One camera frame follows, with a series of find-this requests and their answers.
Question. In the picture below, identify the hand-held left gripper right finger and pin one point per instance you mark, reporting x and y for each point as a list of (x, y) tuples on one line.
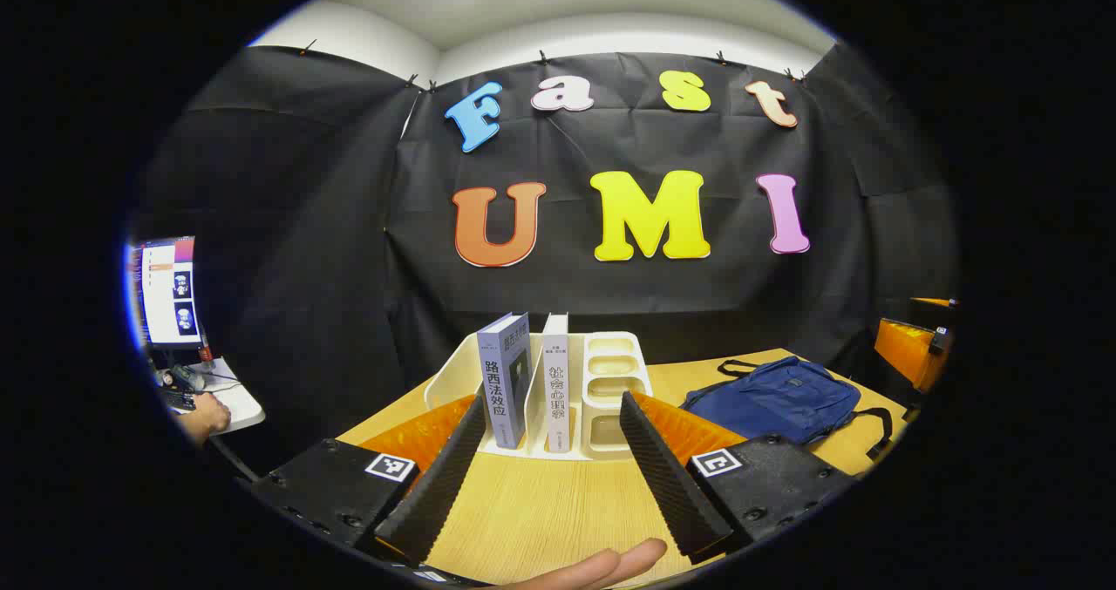
[(663, 477)]

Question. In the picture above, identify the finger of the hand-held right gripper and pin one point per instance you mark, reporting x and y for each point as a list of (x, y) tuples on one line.
[(935, 302), (907, 350)]

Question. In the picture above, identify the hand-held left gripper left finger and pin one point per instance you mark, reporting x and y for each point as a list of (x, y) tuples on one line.
[(436, 485)]

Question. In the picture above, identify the white plastic bookshelf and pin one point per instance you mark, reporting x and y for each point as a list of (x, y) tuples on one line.
[(610, 381)]

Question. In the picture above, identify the blue-grey book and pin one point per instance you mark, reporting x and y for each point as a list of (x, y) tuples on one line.
[(506, 381)]

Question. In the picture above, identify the blue schoolbag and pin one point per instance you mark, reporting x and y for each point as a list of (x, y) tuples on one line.
[(785, 398)]

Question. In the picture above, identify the white book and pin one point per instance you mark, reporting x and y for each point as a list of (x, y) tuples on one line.
[(556, 381)]

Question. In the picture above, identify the black keyboard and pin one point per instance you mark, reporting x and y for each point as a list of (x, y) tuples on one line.
[(177, 396)]

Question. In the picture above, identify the computer monitor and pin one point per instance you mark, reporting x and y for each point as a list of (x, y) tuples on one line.
[(166, 294)]

